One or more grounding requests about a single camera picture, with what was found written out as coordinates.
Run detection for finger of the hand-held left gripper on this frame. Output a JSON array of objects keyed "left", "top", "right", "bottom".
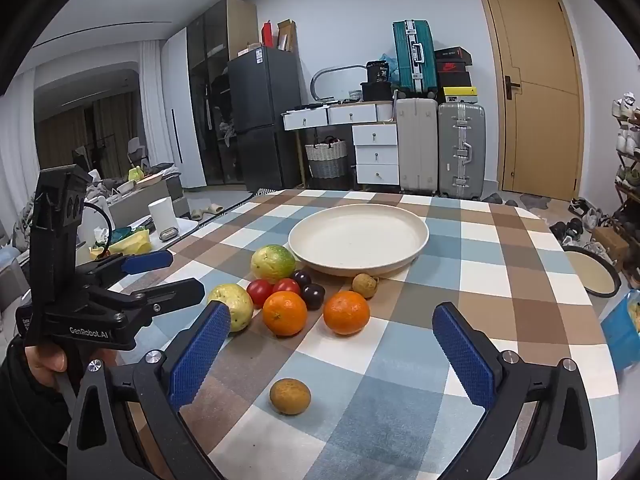
[
  {"left": 75, "top": 250, "right": 174, "bottom": 286},
  {"left": 87, "top": 277, "right": 206, "bottom": 322}
]

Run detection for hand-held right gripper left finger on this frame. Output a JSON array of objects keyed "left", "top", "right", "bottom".
[{"left": 65, "top": 302, "right": 233, "bottom": 480}]

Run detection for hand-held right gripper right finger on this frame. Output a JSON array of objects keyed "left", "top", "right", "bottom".
[{"left": 432, "top": 302, "right": 598, "bottom": 480}]

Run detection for yellow-green guava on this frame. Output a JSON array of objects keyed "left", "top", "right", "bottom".
[
  {"left": 250, "top": 244, "right": 297, "bottom": 284},
  {"left": 207, "top": 283, "right": 255, "bottom": 333}
]

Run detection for orange tangerine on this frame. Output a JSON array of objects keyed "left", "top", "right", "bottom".
[
  {"left": 323, "top": 290, "right": 371, "bottom": 336},
  {"left": 262, "top": 291, "right": 308, "bottom": 337}
]

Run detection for small brown longan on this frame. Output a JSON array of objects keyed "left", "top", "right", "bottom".
[
  {"left": 351, "top": 273, "right": 378, "bottom": 299},
  {"left": 269, "top": 378, "right": 311, "bottom": 416}
]

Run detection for cream round plate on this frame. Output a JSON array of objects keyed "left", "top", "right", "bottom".
[{"left": 288, "top": 204, "right": 431, "bottom": 277}]

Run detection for person's left hand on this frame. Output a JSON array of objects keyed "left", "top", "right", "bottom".
[{"left": 25, "top": 342, "right": 118, "bottom": 388}]

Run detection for yellow cloth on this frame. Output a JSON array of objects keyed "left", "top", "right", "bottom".
[{"left": 107, "top": 227, "right": 152, "bottom": 256}]

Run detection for white cylinder container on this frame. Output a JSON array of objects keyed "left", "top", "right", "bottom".
[{"left": 148, "top": 199, "right": 177, "bottom": 233}]

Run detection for beige slippers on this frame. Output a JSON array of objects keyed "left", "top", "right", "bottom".
[{"left": 190, "top": 201, "right": 224, "bottom": 221}]

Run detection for checked tablecloth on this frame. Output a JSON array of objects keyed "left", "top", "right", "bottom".
[{"left": 107, "top": 189, "right": 623, "bottom": 480}]

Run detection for round black rimmed tray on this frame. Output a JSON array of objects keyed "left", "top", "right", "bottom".
[{"left": 562, "top": 245, "right": 623, "bottom": 298}]

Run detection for white wardrobe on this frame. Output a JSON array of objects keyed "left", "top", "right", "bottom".
[{"left": 162, "top": 27, "right": 207, "bottom": 191}]

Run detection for blue plastic bag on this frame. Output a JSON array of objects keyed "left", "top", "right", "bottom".
[{"left": 600, "top": 289, "right": 640, "bottom": 371}]

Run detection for scattered sneakers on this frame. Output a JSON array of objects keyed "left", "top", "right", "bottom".
[{"left": 482, "top": 192, "right": 617, "bottom": 256}]

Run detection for dark glass wardrobe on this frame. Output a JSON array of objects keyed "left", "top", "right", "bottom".
[{"left": 186, "top": 0, "right": 258, "bottom": 188}]

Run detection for dark grey fridge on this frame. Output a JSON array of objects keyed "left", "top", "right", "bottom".
[{"left": 227, "top": 46, "right": 303, "bottom": 192}]

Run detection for wicker basket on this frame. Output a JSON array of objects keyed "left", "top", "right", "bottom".
[{"left": 305, "top": 137, "right": 348, "bottom": 179}]

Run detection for silver suitcase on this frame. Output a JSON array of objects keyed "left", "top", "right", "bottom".
[{"left": 437, "top": 102, "right": 487, "bottom": 198}]

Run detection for beige suitcase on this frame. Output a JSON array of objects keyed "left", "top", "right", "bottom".
[{"left": 395, "top": 96, "right": 441, "bottom": 193}]

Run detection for white drawer desk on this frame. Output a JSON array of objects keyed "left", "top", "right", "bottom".
[{"left": 281, "top": 101, "right": 401, "bottom": 186}]

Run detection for wooden door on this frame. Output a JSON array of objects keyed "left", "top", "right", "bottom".
[{"left": 472, "top": 0, "right": 586, "bottom": 196}]

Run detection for arched mirror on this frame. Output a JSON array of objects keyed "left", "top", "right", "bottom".
[{"left": 311, "top": 65, "right": 368, "bottom": 103}]

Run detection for yellow black shoe box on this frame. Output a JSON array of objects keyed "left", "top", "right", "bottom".
[{"left": 442, "top": 86, "right": 478, "bottom": 106}]

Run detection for open cardboard box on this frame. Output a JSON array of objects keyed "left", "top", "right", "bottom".
[{"left": 277, "top": 19, "right": 297, "bottom": 53}]

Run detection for plain black box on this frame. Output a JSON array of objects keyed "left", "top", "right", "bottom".
[{"left": 437, "top": 71, "right": 472, "bottom": 90}]

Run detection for black storage box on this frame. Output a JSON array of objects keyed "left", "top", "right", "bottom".
[{"left": 361, "top": 82, "right": 394, "bottom": 102}]

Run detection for group of shoes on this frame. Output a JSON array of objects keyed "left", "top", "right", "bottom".
[{"left": 612, "top": 92, "right": 640, "bottom": 191}]

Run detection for teal suitcase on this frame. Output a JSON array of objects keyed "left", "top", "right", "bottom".
[{"left": 392, "top": 20, "right": 438, "bottom": 96}]

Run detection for black cable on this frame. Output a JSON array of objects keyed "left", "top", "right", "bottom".
[{"left": 82, "top": 203, "right": 115, "bottom": 253}]

